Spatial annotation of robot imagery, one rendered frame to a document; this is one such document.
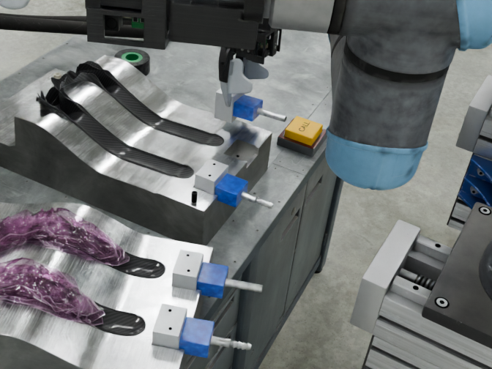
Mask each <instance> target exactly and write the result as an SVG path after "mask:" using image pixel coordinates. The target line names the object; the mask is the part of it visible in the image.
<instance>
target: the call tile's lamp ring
mask: <svg viewBox="0 0 492 369"><path fill-rule="evenodd" d="M293 120H294V119H292V120H291V122H292V121H293ZM291 122H290V123H291ZM290 123H289V124H288V126H289V125H290ZM285 130H286V128H285V129H284V130H283V131H282V133H281V134H280V135H279V136H278V137H279V138H283V139H286V140H288V141H291V142H294V143H296V144H300V145H302V146H306V147H308V148H311V149H315V147H316V146H317V144H318V143H319V141H320V140H321V139H322V138H323V137H324V135H325V134H326V130H325V129H323V128H322V130H323V132H322V134H320V136H319V137H318V139H317V140H316V142H315V143H314V144H313V145H312V146H310V145H307V144H305V143H301V142H298V141H295V140H293V139H290V138H287V137H284V136H283V135H284V134H285Z"/></svg>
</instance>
